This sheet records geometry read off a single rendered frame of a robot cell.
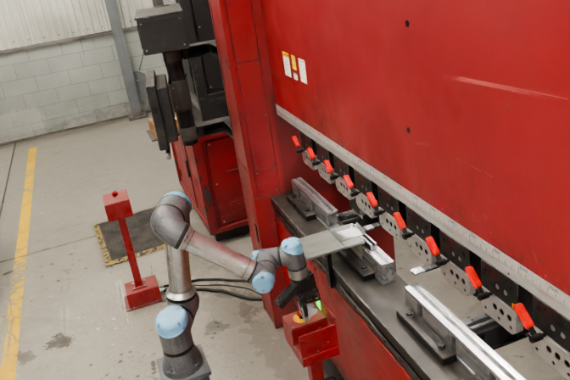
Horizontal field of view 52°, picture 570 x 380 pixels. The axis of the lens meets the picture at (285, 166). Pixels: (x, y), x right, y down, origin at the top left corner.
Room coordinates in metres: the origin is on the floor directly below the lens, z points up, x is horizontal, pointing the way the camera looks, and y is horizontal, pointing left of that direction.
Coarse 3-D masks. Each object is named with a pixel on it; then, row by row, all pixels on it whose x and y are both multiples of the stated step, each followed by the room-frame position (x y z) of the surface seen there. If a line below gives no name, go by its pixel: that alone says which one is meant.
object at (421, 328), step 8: (400, 312) 1.77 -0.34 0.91; (400, 320) 1.76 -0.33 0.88; (408, 320) 1.73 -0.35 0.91; (416, 320) 1.72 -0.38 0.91; (408, 328) 1.71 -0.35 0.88; (416, 328) 1.67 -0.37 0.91; (424, 328) 1.67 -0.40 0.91; (416, 336) 1.66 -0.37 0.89; (424, 336) 1.63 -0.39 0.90; (432, 336) 1.62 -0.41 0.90; (424, 344) 1.61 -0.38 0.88; (432, 344) 1.58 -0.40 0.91; (432, 352) 1.57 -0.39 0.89; (440, 352) 1.54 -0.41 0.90; (448, 352) 1.53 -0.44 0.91; (440, 360) 1.52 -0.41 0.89; (448, 360) 1.51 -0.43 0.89
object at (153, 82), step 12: (156, 84) 3.19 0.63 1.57; (156, 96) 3.03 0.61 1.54; (168, 96) 3.07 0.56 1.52; (156, 108) 3.03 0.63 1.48; (168, 108) 3.07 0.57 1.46; (156, 120) 3.03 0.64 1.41; (168, 120) 3.07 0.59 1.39; (156, 132) 3.03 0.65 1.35; (168, 132) 3.06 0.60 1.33; (168, 144) 3.04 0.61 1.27
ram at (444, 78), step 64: (320, 0) 2.29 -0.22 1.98; (384, 0) 1.80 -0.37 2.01; (448, 0) 1.49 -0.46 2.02; (512, 0) 1.26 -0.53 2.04; (320, 64) 2.37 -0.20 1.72; (384, 64) 1.83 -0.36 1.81; (448, 64) 1.50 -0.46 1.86; (512, 64) 1.26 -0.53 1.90; (320, 128) 2.45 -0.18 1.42; (384, 128) 1.87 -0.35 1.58; (448, 128) 1.51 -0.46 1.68; (512, 128) 1.26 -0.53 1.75; (448, 192) 1.52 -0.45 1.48; (512, 192) 1.26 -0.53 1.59; (512, 256) 1.26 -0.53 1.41
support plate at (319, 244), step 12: (336, 228) 2.31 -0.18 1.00; (348, 228) 2.29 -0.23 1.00; (300, 240) 2.25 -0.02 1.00; (312, 240) 2.23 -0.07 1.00; (324, 240) 2.22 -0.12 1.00; (336, 240) 2.20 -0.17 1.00; (348, 240) 2.19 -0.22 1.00; (360, 240) 2.17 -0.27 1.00; (312, 252) 2.13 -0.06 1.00; (324, 252) 2.12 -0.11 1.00
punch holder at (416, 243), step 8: (408, 208) 1.74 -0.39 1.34; (408, 216) 1.75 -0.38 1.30; (416, 216) 1.69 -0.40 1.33; (408, 224) 1.75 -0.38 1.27; (416, 224) 1.70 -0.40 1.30; (424, 224) 1.65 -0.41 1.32; (432, 224) 1.62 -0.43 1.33; (416, 232) 1.70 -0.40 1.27; (424, 232) 1.65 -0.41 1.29; (432, 232) 1.62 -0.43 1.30; (408, 240) 1.75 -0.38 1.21; (416, 240) 1.70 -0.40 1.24; (424, 240) 1.66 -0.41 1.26; (416, 248) 1.70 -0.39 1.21; (424, 248) 1.65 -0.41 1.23; (424, 256) 1.66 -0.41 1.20; (432, 256) 1.62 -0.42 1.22; (432, 264) 1.63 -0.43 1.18
